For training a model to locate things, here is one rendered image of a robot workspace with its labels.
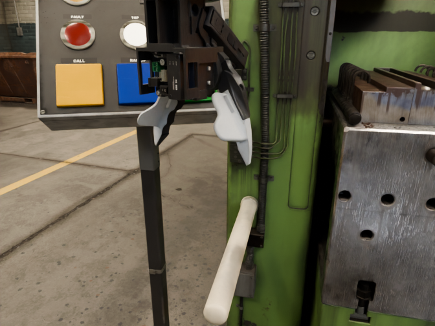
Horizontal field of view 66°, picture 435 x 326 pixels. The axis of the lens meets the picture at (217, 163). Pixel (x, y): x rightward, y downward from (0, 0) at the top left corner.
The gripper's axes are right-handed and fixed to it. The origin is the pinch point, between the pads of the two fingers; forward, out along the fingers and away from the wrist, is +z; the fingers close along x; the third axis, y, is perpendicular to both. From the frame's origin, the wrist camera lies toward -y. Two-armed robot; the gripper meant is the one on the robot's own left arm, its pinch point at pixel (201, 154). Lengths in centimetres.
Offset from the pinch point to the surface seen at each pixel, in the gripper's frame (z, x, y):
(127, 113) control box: -2.6, -19.4, -4.6
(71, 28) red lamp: -16.5, -30.8, -3.7
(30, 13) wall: -74, -820, -436
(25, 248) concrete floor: 93, -150, -37
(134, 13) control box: -19.2, -24.6, -12.9
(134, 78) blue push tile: -8.2, -19.9, -7.4
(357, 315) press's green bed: 50, 18, -39
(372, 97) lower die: -3.2, 13.4, -41.9
